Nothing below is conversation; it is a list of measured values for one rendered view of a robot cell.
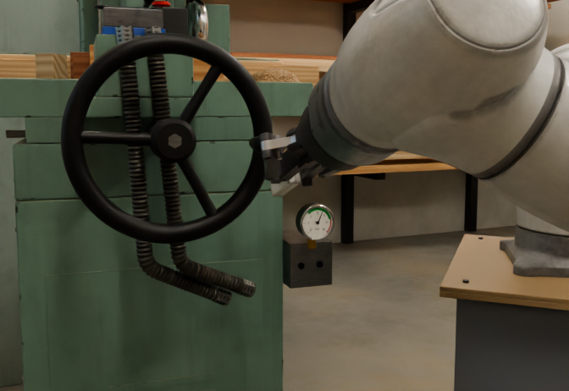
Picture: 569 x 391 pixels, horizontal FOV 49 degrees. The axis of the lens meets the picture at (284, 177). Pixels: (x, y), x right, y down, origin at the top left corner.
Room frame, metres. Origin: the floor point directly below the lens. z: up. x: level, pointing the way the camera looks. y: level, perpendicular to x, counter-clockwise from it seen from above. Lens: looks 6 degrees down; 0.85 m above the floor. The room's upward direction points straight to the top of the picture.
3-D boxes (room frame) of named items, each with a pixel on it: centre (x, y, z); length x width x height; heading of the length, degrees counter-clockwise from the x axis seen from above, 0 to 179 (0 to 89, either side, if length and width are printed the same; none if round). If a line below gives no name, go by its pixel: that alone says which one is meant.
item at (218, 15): (1.40, 0.17, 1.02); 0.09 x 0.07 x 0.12; 108
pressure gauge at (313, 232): (1.06, -0.05, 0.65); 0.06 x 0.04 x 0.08; 108
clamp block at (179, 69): (0.99, 0.22, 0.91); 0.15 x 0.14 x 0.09; 108
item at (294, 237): (1.13, -0.03, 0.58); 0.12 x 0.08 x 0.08; 18
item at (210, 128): (1.12, 0.24, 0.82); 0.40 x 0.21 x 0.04; 108
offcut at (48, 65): (1.00, 0.37, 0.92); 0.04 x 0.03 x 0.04; 163
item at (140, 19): (0.99, 0.22, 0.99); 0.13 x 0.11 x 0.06; 108
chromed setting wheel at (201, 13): (1.34, 0.18, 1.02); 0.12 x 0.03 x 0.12; 18
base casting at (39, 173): (1.30, 0.30, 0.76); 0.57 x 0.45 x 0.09; 18
